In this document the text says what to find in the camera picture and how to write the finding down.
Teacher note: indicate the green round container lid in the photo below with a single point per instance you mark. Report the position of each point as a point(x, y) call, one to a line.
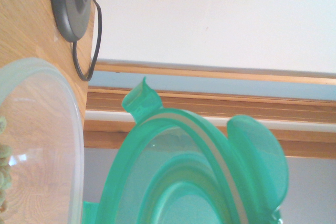
point(183, 203)

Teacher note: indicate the clear plastic food bowl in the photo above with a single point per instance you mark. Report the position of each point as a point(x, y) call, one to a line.
point(39, 129)

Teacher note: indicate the dark round kettle base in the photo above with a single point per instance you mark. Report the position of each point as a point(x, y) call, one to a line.
point(71, 16)

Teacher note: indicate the wooden door frame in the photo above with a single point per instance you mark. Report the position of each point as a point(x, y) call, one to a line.
point(236, 108)

